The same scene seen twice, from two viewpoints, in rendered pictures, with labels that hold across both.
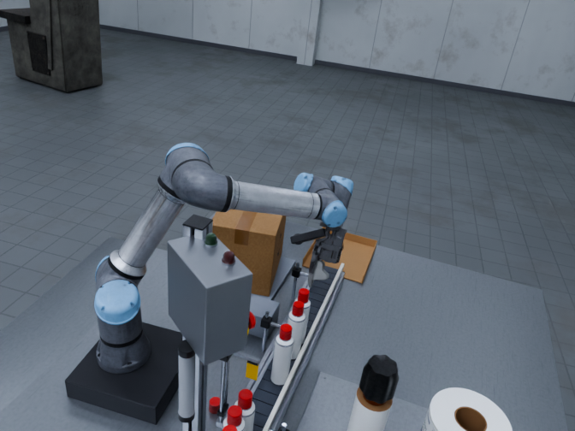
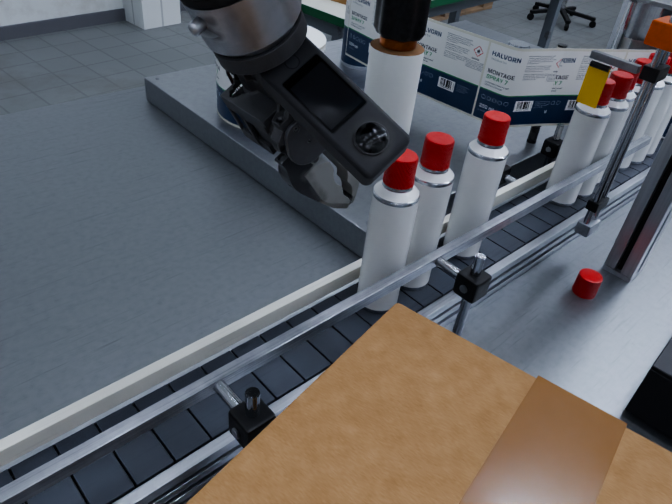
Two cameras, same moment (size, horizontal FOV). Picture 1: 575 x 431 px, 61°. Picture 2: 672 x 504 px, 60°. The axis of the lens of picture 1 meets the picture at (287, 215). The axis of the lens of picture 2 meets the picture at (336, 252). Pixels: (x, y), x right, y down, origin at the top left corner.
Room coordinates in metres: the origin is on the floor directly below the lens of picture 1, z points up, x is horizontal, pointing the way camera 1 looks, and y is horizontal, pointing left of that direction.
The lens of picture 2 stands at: (1.71, 0.12, 1.37)
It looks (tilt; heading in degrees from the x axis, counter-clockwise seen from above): 37 degrees down; 208
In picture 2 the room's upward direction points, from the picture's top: 7 degrees clockwise
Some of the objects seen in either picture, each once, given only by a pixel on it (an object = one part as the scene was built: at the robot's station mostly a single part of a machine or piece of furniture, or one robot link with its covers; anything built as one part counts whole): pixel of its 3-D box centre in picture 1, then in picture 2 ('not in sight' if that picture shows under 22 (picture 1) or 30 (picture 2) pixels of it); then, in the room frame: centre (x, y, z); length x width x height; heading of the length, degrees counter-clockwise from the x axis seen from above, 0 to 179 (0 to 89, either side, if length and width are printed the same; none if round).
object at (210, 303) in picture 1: (208, 295); not in sight; (0.76, 0.14, 1.38); 0.17 x 0.10 x 0.19; 39
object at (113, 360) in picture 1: (122, 341); not in sight; (1.03, 0.43, 0.95); 0.15 x 0.15 x 0.10
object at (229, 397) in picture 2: (300, 282); (236, 436); (1.47, -0.08, 0.91); 0.07 x 0.03 x 0.17; 74
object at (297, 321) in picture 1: (294, 330); (423, 214); (1.13, -0.06, 0.98); 0.05 x 0.05 x 0.20
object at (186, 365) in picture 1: (186, 382); not in sight; (0.72, 0.17, 1.18); 0.04 x 0.04 x 0.21
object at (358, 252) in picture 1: (340, 252); not in sight; (1.80, -0.25, 0.85); 0.30 x 0.26 x 0.04; 164
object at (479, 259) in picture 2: (271, 333); (448, 301); (1.18, 0.00, 0.91); 0.07 x 0.03 x 0.17; 74
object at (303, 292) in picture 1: (300, 316); (388, 234); (1.20, -0.08, 0.98); 0.05 x 0.05 x 0.20
